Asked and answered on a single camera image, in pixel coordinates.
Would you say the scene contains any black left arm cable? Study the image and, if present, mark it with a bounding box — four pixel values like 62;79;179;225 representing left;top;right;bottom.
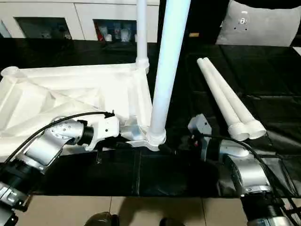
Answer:
4;110;116;163

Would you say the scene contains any black work mat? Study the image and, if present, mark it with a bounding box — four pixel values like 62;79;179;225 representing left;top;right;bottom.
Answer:
0;39;301;199

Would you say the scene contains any dark robot left foot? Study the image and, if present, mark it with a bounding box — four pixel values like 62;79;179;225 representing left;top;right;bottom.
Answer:
85;211;120;226

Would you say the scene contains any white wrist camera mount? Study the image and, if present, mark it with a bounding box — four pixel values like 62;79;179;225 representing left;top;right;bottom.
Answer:
187;113;213;163
84;116;121;152

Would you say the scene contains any white plastic table top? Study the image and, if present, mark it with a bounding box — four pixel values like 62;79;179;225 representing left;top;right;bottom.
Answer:
0;60;168;163

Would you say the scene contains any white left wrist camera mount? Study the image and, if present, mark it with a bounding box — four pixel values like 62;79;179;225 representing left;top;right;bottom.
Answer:
84;116;121;152

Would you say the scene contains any white plastic table leg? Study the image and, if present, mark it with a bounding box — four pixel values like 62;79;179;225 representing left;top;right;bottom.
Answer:
197;57;250;142
135;0;150;69
145;0;192;148
202;57;268;140

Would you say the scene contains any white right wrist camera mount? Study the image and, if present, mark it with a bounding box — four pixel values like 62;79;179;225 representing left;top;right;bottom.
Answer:
187;113;213;163

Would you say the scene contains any dark robot right foot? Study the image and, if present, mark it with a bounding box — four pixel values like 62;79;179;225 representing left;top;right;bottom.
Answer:
159;217;187;226

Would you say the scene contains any white glass-door cabinet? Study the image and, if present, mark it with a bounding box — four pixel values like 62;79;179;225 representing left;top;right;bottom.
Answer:
0;0;161;43

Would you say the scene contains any dark robot foot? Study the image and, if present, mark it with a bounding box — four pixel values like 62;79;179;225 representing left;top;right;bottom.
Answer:
159;217;187;226
85;211;120;226

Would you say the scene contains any black box with gold label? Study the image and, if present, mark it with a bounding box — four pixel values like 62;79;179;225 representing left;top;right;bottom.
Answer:
157;0;231;45

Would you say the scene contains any grey cushion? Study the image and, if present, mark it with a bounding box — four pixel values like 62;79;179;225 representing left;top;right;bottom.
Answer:
216;0;301;48

